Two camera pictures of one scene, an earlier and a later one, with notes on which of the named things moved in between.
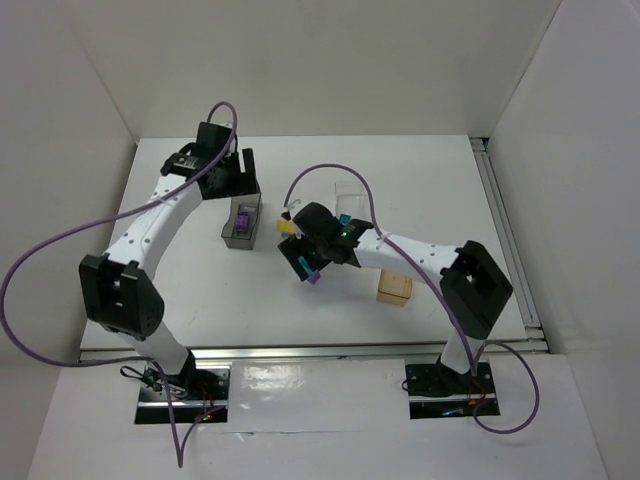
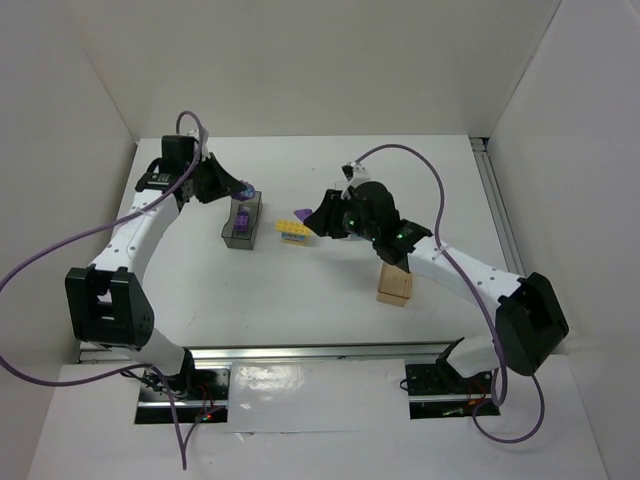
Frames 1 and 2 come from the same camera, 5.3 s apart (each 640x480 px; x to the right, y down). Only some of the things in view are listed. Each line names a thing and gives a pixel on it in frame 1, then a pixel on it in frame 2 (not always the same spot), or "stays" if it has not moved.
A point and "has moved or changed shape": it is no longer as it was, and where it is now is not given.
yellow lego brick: (285, 226) stays
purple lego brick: (241, 221) stays
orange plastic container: (394, 288) stays
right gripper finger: (295, 247) to (328, 217)
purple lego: (315, 278) has moved or changed shape
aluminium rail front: (307, 352) stays
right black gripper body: (298, 256) to (333, 216)
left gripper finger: (245, 182) to (223, 183)
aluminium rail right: (532, 323) stays
